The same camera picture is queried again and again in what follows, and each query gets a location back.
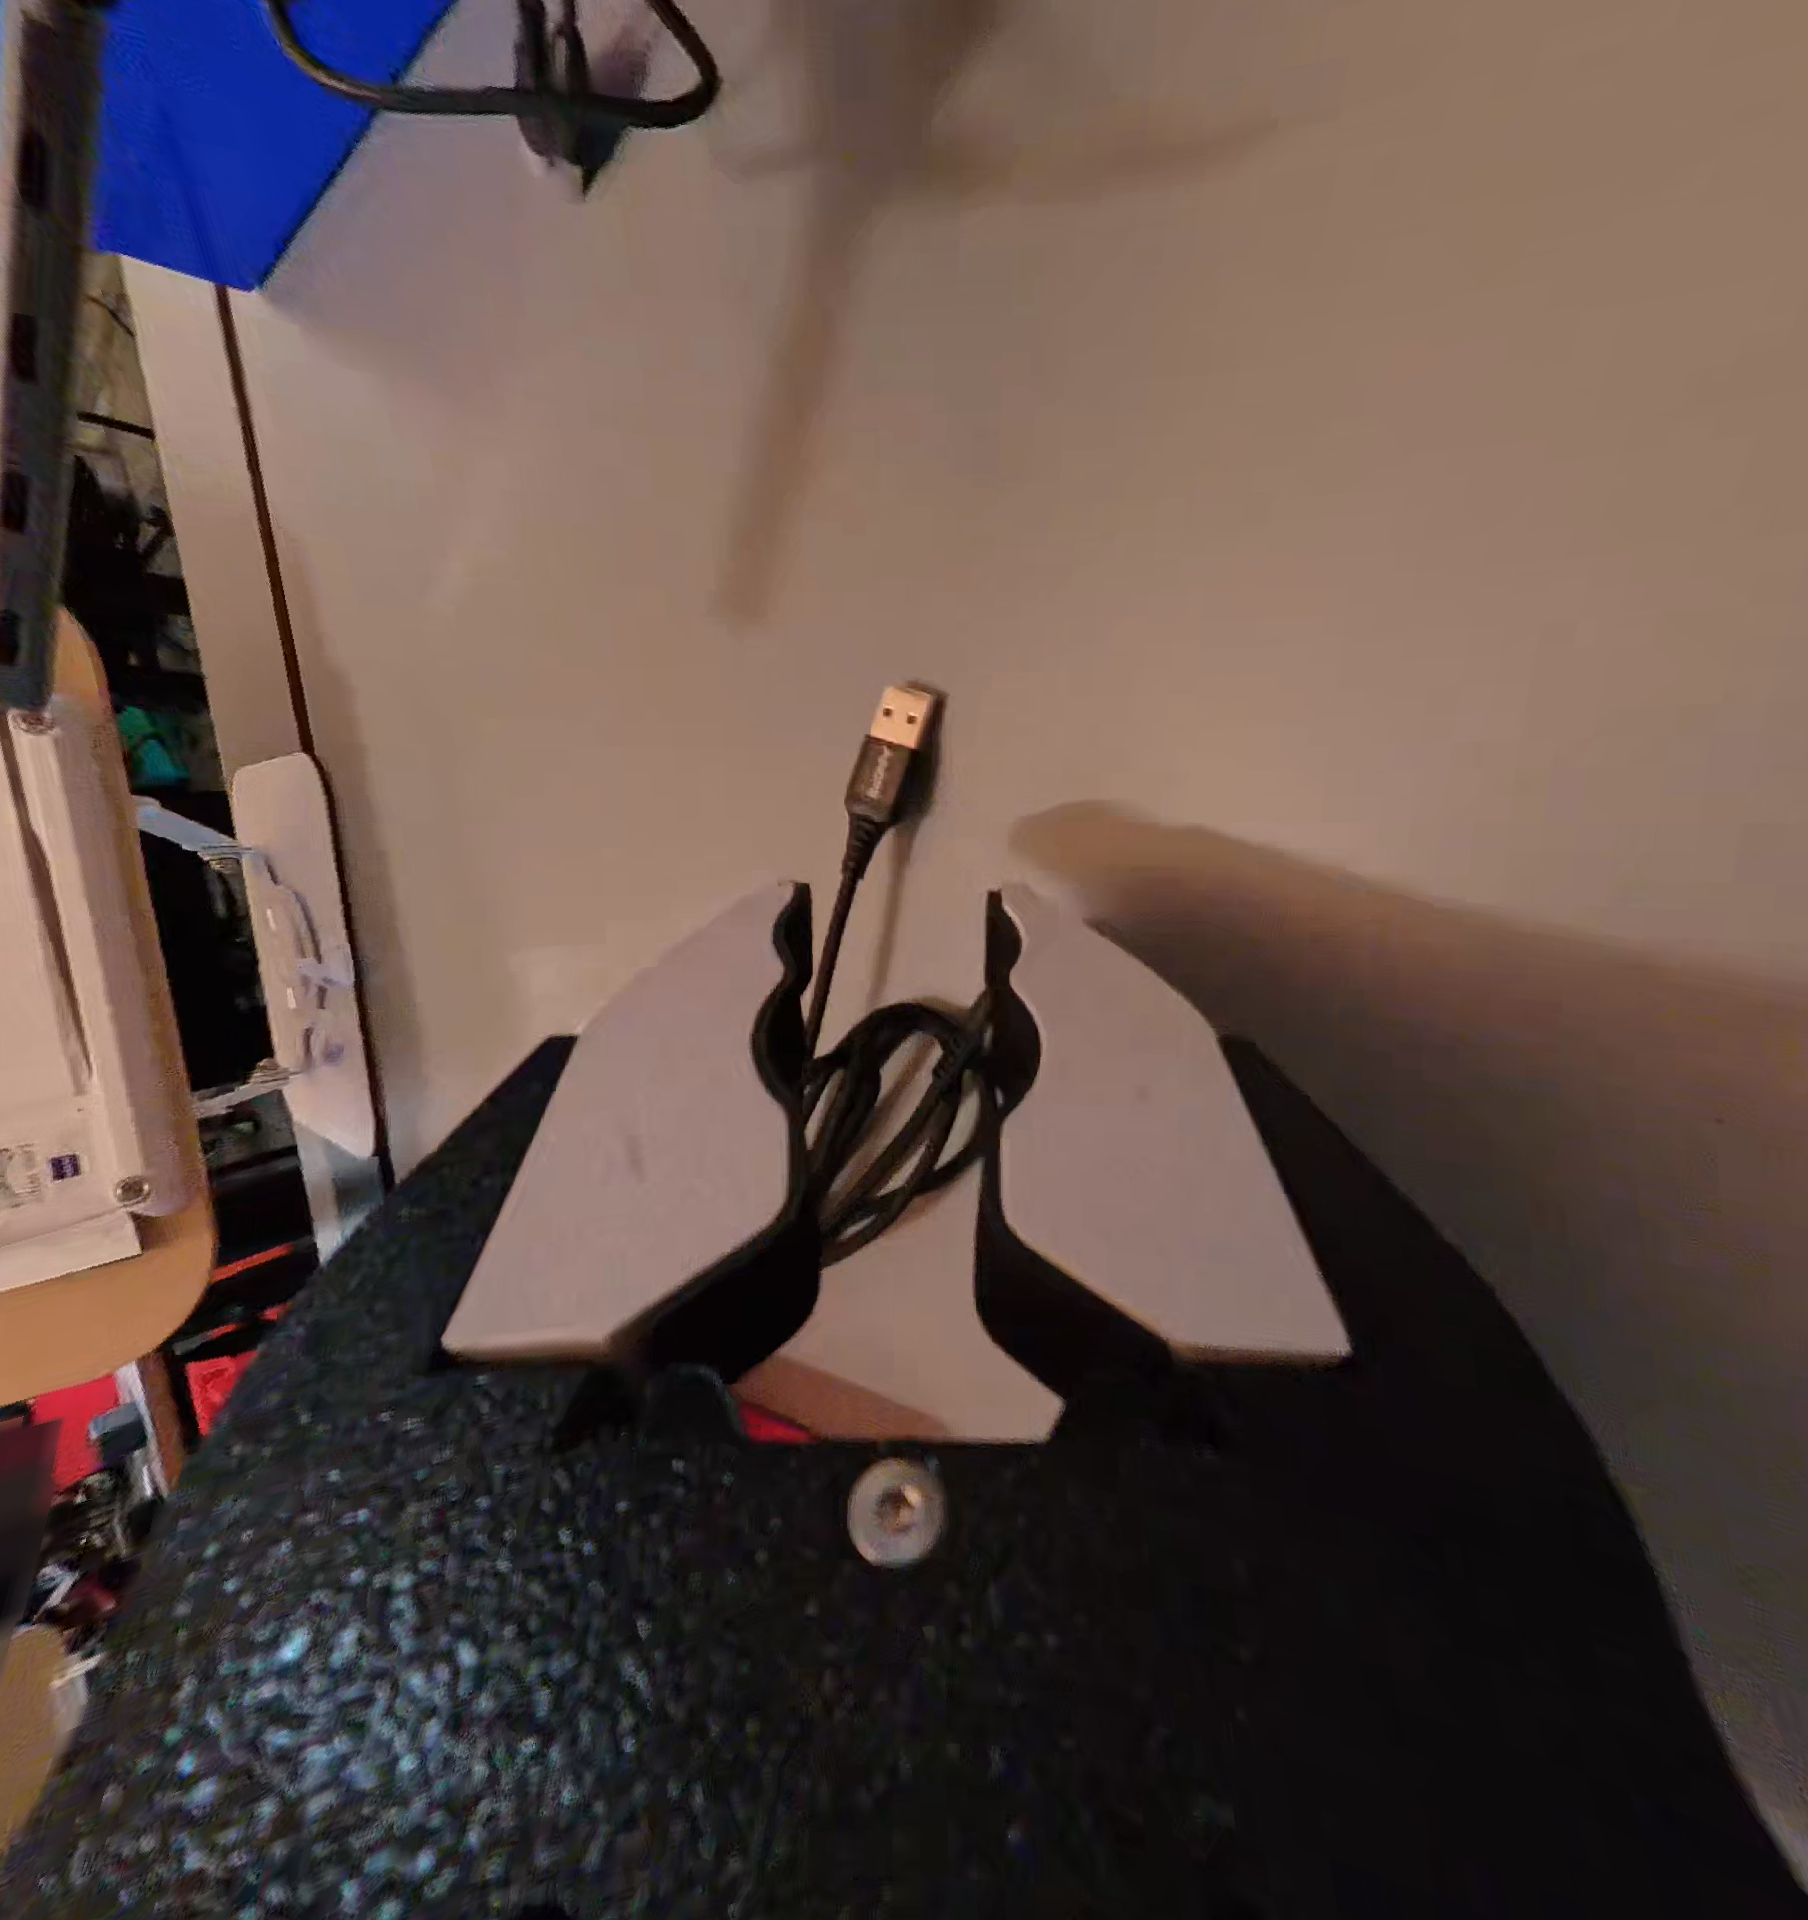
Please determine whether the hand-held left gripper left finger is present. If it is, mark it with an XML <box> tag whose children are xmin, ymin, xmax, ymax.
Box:
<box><xmin>441</xmin><ymin>880</ymin><xmax>825</xmax><ymax>1372</ymax></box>

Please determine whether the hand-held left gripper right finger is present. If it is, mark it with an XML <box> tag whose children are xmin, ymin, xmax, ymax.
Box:
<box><xmin>974</xmin><ymin>884</ymin><xmax>1358</xmax><ymax>1370</ymax></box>

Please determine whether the black usb cable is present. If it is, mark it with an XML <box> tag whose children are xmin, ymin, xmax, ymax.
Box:
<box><xmin>791</xmin><ymin>682</ymin><xmax>1004</xmax><ymax>1261</ymax></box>

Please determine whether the dark grey usb hub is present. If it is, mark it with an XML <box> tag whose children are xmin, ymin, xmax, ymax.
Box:
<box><xmin>0</xmin><ymin>0</ymin><xmax>111</xmax><ymax>715</ymax></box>

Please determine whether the black hub cable with plug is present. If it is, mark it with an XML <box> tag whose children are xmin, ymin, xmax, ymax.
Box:
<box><xmin>265</xmin><ymin>0</ymin><xmax>725</xmax><ymax>197</ymax></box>

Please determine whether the grey desk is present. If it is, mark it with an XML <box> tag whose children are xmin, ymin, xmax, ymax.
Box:
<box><xmin>124</xmin><ymin>0</ymin><xmax>1808</xmax><ymax>1920</ymax></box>

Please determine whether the red plastic bin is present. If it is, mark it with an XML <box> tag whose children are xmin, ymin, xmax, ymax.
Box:
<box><xmin>25</xmin><ymin>1251</ymin><xmax>321</xmax><ymax>1450</ymax></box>

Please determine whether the blue plastic bin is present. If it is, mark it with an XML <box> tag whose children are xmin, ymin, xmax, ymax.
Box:
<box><xmin>0</xmin><ymin>0</ymin><xmax>463</xmax><ymax>292</ymax></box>

